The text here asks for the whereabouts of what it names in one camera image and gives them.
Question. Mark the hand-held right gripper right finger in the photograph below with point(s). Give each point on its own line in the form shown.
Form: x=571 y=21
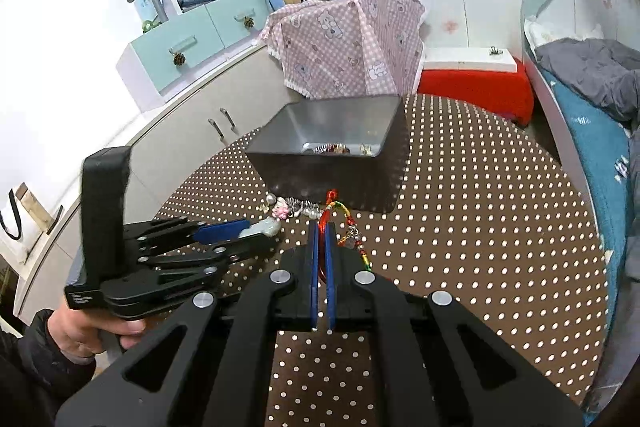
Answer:
x=330 y=279

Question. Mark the pale jade pendant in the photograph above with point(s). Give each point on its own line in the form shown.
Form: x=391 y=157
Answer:
x=260 y=227

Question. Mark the pale green drawer cabinet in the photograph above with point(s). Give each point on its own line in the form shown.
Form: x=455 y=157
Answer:
x=200 y=37

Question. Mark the grey metal box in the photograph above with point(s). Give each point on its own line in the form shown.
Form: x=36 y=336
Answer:
x=320 y=177

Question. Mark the white paper bag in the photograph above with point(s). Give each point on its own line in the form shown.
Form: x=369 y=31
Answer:
x=35 y=227

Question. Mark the pink charm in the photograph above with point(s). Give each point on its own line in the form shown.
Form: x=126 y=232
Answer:
x=281 y=210

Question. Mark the person's left forearm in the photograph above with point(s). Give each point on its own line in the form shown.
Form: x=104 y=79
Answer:
x=30 y=377

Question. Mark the mixed bead ornament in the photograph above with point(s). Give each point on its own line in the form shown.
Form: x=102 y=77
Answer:
x=331 y=149

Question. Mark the faint pink butterfly sticker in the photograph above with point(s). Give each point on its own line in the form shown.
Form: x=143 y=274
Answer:
x=450 y=26

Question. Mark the pink bear print cloth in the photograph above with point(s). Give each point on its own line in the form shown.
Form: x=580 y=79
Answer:
x=345 y=42

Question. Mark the red storage box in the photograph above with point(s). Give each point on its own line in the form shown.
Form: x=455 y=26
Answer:
x=475 y=92

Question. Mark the small green plant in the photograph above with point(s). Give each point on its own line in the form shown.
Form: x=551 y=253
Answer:
x=151 y=26

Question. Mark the white low cabinet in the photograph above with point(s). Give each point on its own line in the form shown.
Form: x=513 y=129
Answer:
x=165 y=122

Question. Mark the grey blanket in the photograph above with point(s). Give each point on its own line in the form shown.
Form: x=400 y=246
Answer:
x=595 y=72

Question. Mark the polka dot round table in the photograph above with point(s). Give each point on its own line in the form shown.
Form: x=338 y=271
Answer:
x=475 y=207

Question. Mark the pine cone drawer knob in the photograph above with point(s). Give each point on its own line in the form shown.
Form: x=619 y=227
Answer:
x=248 y=23
x=179 y=58

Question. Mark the blue bed sheet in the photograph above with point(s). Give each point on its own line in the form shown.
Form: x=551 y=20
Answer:
x=595 y=167

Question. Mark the person's left hand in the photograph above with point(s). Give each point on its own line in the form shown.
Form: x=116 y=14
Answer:
x=82 y=334

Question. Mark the small gold ornament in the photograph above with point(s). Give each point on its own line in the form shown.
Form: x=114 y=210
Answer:
x=367 y=149

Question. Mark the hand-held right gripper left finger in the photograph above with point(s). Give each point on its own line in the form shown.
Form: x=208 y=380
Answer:
x=313 y=272

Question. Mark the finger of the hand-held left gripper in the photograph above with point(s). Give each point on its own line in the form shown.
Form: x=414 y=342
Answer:
x=220 y=232
x=250 y=249

